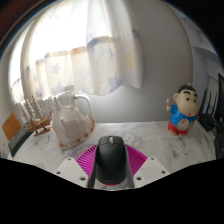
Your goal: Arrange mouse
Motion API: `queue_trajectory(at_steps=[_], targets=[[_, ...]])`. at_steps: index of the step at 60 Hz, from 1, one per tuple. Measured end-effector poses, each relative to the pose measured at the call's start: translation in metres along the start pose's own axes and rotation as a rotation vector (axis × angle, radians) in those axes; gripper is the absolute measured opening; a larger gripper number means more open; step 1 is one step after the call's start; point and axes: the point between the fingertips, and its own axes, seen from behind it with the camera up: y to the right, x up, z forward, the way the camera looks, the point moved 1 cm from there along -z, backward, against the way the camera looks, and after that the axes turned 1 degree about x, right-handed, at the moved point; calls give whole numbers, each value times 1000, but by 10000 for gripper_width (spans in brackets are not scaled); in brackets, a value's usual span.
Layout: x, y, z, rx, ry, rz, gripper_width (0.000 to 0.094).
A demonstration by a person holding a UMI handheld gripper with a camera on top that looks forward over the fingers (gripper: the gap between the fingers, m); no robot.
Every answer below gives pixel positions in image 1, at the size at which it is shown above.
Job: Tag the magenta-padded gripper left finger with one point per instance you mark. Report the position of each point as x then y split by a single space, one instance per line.
71 168

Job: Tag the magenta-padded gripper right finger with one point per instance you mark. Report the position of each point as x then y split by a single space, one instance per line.
146 168

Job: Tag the black computer mouse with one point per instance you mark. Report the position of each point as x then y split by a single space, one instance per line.
111 160

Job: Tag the white cartoon-print tablecloth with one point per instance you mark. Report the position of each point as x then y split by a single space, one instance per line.
153 143

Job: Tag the white ceramic pitcher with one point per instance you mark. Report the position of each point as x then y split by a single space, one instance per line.
71 125

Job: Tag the wooden model sailing ship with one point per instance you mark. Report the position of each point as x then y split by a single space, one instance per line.
38 123

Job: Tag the cartoon boy figure clock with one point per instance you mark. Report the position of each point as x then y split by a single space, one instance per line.
182 111

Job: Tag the orange flat board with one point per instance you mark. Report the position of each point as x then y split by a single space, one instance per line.
11 126

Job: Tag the black desktop device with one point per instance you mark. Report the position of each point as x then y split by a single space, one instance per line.
220 145

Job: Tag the black router with antennas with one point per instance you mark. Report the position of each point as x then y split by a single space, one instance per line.
208 118

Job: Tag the white star-print curtain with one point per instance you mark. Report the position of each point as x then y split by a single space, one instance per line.
76 50

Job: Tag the white wall shelf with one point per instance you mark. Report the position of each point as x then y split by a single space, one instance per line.
206 48

